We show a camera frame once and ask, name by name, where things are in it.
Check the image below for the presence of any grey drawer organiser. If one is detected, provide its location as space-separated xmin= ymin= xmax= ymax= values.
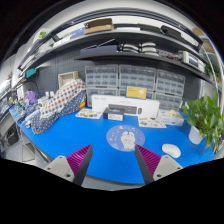
xmin=119 ymin=65 xmax=156 ymax=99
xmin=154 ymin=70 xmax=185 ymax=110
xmin=85 ymin=65 xmax=118 ymax=107

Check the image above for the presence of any picture card left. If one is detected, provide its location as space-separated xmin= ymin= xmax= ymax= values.
xmin=76 ymin=108 xmax=102 ymax=119

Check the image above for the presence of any white plant pot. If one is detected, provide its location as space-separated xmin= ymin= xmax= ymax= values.
xmin=188 ymin=126 xmax=203 ymax=145

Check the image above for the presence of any white instrument on shelf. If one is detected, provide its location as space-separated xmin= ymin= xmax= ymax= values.
xmin=182 ymin=51 xmax=205 ymax=72

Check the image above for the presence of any white box with object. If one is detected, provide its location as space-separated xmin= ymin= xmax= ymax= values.
xmin=160 ymin=110 xmax=184 ymax=126

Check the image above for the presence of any white computer mouse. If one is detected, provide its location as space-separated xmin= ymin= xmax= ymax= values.
xmin=162 ymin=144 xmax=181 ymax=158

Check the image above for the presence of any small black box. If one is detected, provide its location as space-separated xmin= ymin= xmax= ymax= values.
xmin=103 ymin=107 xmax=124 ymax=121

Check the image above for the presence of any patterned fabric cover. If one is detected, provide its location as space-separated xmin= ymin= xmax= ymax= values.
xmin=31 ymin=78 xmax=86 ymax=134

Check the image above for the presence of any picture card right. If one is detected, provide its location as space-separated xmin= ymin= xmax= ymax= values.
xmin=138 ymin=117 xmax=166 ymax=128

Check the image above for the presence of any blue desk mat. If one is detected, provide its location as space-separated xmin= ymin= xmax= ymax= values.
xmin=21 ymin=114 xmax=214 ymax=184

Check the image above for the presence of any long white keyboard box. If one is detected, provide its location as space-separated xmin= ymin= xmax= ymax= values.
xmin=91 ymin=94 xmax=160 ymax=118

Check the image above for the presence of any dark metal shelf unit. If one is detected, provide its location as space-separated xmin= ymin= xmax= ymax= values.
xmin=18 ymin=7 xmax=210 ymax=77

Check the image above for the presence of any grey drawer organiser right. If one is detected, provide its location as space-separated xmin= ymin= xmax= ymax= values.
xmin=154 ymin=70 xmax=185 ymax=110

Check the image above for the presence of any white plastic crate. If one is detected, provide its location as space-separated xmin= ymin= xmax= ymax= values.
xmin=58 ymin=71 xmax=79 ymax=88

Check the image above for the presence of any cardboard box on shelf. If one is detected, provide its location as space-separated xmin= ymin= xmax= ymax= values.
xmin=84 ymin=18 xmax=114 ymax=35

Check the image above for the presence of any grey drawer organiser middle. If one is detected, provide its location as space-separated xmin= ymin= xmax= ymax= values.
xmin=119 ymin=65 xmax=156 ymax=99

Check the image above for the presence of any picture card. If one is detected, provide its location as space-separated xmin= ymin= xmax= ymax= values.
xmin=76 ymin=108 xmax=102 ymax=119
xmin=138 ymin=117 xmax=166 ymax=128

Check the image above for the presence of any purple plush toy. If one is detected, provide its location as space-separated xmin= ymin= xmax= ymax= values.
xmin=24 ymin=91 xmax=37 ymax=106

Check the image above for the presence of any yellow card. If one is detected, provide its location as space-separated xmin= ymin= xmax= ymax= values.
xmin=126 ymin=86 xmax=147 ymax=99

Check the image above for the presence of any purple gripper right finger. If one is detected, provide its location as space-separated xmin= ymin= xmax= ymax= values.
xmin=135 ymin=144 xmax=182 ymax=184

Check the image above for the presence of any grey drawer organiser left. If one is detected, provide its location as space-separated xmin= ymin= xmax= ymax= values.
xmin=85 ymin=65 xmax=118 ymax=107

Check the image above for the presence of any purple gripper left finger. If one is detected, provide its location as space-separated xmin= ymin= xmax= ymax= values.
xmin=44 ymin=145 xmax=93 ymax=186

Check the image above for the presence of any green potted plant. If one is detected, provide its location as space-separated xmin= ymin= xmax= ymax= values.
xmin=182 ymin=90 xmax=224 ymax=152

